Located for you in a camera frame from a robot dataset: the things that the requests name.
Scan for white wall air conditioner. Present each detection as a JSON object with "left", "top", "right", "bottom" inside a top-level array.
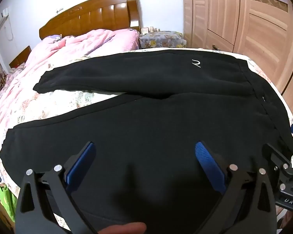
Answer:
[{"left": 0, "top": 8, "right": 14, "bottom": 41}]

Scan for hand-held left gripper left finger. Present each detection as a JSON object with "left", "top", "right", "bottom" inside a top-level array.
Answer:
[{"left": 15, "top": 141, "right": 98, "bottom": 234}]

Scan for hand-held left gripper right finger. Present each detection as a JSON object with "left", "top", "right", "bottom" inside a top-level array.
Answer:
[{"left": 195, "top": 141, "right": 277, "bottom": 234}]

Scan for wooden headboard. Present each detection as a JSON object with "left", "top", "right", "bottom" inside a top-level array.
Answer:
[{"left": 39, "top": 0, "right": 141, "bottom": 41}]

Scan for nightstand with floral cover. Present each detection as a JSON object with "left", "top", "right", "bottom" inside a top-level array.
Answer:
[{"left": 139, "top": 30, "right": 187, "bottom": 50}]

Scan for person's left hand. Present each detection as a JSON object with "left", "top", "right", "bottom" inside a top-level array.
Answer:
[{"left": 97, "top": 221, "right": 147, "bottom": 234}]

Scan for wooden wardrobe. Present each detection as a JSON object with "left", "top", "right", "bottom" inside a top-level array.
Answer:
[{"left": 183, "top": 0, "right": 293, "bottom": 117}]

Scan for green cloth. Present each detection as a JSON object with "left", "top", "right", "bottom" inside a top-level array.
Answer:
[{"left": 0, "top": 168, "right": 16, "bottom": 225}]

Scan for black pants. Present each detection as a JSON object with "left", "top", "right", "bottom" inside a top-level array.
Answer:
[{"left": 0, "top": 49, "right": 293, "bottom": 234}]

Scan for floral bedsheet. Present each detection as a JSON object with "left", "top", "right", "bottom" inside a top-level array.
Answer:
[{"left": 0, "top": 46, "right": 293, "bottom": 234}]

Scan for pink quilt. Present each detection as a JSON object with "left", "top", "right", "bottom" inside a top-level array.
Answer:
[{"left": 0, "top": 29, "right": 140, "bottom": 156}]

